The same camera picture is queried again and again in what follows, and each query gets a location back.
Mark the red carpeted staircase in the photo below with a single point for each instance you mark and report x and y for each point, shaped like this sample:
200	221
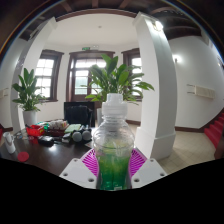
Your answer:
215	130

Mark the flat black device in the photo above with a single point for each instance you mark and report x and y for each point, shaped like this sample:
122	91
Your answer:
46	140

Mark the grey round ball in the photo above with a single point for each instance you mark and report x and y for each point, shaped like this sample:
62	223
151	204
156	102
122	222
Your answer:
77	136
87	134

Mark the flat round red coaster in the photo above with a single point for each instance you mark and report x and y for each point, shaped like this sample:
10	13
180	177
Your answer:
23	156

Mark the white wall radiator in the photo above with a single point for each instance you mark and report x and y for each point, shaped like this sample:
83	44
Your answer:
203	91
4	93

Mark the brown wooden glazed door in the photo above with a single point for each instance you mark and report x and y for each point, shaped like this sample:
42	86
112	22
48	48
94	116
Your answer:
81	80

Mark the potted plant in white pot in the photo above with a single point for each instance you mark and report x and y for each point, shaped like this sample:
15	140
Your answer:
30	118
113	78

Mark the green book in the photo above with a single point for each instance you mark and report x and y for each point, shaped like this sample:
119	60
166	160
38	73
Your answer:
73	128

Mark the brown framed window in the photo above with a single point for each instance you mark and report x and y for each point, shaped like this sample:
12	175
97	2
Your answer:
45	76
136	61

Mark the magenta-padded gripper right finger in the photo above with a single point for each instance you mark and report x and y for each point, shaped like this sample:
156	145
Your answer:
148	171

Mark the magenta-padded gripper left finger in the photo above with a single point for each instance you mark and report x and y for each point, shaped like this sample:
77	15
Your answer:
78	171

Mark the clear bottle with green drink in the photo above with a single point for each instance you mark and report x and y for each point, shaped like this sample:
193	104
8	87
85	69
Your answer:
113	140

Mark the white mug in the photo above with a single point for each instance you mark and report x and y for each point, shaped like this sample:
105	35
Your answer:
9	143

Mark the black chair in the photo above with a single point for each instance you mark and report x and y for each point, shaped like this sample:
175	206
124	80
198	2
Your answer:
78	115

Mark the green exit sign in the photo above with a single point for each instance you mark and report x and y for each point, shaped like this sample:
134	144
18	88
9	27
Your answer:
86	48

